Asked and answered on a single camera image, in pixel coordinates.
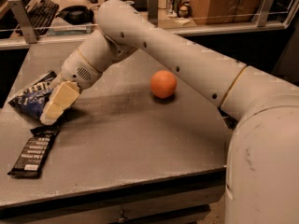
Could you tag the black rxbar chocolate bar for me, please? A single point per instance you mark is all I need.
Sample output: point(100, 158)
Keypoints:
point(35, 152)

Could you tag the middle metal bracket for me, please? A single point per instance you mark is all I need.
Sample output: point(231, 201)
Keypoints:
point(153, 11)

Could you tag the right metal bracket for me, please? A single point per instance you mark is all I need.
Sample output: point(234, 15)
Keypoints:
point(263, 12)

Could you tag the glass divider panel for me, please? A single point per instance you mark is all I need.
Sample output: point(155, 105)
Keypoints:
point(278, 19)

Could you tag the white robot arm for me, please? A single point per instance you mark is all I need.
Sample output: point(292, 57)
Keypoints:
point(262, 177)

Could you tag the black keyboard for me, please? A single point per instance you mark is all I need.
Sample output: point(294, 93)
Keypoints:
point(41, 14)

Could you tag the metal bracket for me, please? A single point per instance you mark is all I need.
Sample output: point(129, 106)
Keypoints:
point(22, 17)
point(153, 11)
point(263, 12)

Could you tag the black headphones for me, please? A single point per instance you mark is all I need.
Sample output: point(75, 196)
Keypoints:
point(76, 15)

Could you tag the silver drink can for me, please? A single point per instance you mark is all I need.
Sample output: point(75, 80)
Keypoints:
point(172, 7)

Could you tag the small round figurine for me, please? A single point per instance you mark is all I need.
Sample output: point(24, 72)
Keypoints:
point(184, 12)

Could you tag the blue chip bag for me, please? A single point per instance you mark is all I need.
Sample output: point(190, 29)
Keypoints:
point(32, 99)

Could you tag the orange fruit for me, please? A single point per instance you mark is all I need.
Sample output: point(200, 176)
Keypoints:
point(163, 84)

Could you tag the grey table drawer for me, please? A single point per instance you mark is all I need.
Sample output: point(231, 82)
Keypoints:
point(171, 201)

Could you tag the brown cardboard box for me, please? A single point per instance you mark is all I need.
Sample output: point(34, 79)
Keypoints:
point(206, 12)

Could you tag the left metal bracket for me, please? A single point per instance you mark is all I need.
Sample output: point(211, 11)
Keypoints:
point(22, 17)

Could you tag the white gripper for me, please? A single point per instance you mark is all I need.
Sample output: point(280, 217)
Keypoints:
point(76, 68)

